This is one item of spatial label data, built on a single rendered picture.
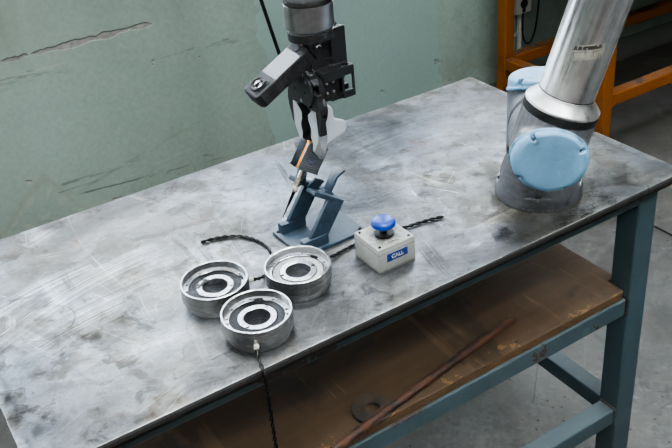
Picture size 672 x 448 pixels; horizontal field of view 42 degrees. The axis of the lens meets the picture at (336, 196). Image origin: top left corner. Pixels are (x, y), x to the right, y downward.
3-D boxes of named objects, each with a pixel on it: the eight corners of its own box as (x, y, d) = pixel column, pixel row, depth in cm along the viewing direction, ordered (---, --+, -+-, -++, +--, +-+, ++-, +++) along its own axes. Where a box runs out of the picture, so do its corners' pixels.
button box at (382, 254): (380, 275, 139) (378, 249, 136) (355, 255, 144) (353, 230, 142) (421, 257, 142) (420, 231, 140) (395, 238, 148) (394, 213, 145)
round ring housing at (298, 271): (306, 313, 132) (304, 291, 130) (253, 293, 137) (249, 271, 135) (346, 277, 139) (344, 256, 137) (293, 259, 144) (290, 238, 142)
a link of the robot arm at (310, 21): (299, 12, 127) (271, 0, 133) (302, 42, 129) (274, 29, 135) (342, 0, 130) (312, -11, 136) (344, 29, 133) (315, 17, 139)
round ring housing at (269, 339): (226, 313, 133) (222, 291, 131) (295, 307, 133) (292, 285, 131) (221, 359, 124) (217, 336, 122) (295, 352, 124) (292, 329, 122)
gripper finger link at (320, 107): (332, 136, 137) (324, 83, 134) (324, 139, 137) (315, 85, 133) (316, 130, 141) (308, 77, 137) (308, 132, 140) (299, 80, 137)
